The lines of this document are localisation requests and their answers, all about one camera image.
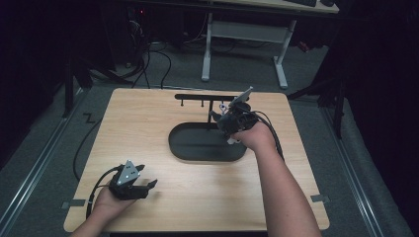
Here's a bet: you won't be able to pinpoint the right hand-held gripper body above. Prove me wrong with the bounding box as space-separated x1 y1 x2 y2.
216 86 260 139

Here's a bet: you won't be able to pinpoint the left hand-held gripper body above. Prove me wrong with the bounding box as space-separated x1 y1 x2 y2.
108 159 150 201

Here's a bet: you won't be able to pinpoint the black and white plush toy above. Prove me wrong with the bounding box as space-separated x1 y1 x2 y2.
217 102 243 146

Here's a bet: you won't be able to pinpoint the black hook rack with tray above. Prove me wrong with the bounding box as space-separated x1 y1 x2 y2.
167 93 250 163

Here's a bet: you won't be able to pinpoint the person's right hand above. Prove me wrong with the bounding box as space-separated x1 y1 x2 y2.
230 120 279 154

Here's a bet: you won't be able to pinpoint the person's left hand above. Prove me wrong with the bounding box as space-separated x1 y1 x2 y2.
90 187 138 222

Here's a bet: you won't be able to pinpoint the white-legged wooden desk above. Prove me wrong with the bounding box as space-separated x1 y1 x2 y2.
201 0 340 90

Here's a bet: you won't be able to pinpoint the black metal stand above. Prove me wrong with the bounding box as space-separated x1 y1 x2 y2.
288 75 348 139
62 55 94 119

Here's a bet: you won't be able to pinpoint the black computer tower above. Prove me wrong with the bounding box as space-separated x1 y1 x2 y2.
126 6 150 67

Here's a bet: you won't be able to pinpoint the black keyboard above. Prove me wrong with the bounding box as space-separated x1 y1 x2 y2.
285 0 318 8

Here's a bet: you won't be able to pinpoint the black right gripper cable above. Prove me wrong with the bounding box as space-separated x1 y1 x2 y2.
248 110 287 163

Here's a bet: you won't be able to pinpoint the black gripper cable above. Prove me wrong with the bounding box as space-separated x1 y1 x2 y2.
72 118 126 220
248 110 287 163

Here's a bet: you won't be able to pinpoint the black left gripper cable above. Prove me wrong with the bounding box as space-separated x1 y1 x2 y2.
72 118 126 220

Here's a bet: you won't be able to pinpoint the black floor cables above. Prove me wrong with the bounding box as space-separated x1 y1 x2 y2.
131 48 173 90

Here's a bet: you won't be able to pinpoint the metal floor rail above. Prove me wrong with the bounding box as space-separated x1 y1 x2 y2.
320 107 385 237
0 88 84 229

